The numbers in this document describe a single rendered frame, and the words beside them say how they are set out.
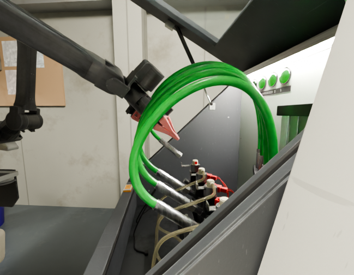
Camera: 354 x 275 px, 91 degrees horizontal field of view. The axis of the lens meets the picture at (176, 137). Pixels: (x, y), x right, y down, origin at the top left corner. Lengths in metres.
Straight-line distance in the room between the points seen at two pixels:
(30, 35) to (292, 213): 0.51
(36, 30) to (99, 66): 0.12
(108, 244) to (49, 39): 0.48
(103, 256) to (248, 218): 0.37
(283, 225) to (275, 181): 0.04
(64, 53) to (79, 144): 2.18
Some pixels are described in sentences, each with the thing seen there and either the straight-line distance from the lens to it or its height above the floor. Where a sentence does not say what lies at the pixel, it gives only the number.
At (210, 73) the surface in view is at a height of 1.34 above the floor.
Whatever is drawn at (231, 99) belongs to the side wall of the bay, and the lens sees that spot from 0.88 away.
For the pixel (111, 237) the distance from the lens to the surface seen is 0.55.
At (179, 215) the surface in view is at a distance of 0.30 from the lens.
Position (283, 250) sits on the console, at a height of 1.15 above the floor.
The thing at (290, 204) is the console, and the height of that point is 1.19.
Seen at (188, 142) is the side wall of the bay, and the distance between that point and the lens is 0.83.
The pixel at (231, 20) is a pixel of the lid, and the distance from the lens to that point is 0.72.
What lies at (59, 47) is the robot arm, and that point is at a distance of 0.48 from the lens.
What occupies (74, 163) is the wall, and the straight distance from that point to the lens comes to 2.71.
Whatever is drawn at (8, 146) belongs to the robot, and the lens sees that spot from 1.07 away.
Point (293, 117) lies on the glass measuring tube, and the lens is 0.56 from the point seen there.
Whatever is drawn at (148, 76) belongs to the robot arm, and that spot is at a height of 1.37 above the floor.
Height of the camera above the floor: 1.27
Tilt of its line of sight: 8 degrees down
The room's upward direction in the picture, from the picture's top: straight up
